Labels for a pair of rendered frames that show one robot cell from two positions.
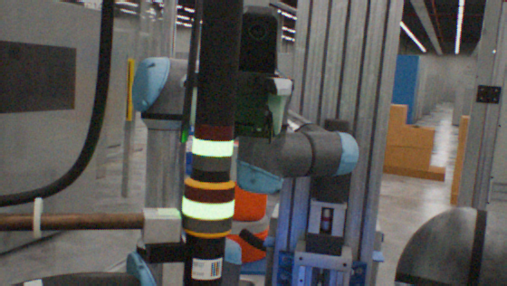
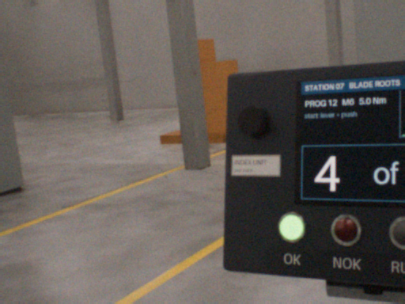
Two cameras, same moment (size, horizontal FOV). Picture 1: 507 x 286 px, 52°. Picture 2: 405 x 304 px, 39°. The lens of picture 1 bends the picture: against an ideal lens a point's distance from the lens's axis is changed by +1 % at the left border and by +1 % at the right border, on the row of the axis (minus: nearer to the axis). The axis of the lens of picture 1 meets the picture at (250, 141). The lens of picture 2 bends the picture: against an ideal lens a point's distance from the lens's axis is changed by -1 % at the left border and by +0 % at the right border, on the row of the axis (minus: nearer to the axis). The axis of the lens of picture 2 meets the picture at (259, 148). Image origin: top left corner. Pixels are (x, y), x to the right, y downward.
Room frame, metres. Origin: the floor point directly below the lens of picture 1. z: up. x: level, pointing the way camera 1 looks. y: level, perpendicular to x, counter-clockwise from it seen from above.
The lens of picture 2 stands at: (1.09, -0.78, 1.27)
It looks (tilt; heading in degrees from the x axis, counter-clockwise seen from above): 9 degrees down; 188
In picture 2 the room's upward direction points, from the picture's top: 5 degrees counter-clockwise
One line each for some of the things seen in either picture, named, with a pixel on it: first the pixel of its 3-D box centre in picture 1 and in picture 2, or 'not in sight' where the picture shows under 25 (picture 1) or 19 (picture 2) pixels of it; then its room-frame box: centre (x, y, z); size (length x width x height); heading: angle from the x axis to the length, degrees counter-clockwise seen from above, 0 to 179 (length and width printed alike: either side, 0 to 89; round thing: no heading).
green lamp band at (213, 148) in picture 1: (213, 146); not in sight; (0.43, 0.03, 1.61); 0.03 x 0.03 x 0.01
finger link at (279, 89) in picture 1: (276, 107); not in sight; (0.54, -0.02, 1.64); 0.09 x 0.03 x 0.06; 14
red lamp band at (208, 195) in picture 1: (209, 189); not in sight; (0.43, 0.03, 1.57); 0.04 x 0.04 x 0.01
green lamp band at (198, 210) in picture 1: (208, 204); not in sight; (0.43, 0.03, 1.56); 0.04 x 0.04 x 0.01
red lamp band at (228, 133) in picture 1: (214, 130); not in sight; (0.43, 0.03, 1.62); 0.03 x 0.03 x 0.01
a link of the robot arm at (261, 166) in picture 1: (269, 156); not in sight; (0.82, -0.03, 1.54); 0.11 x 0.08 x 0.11; 122
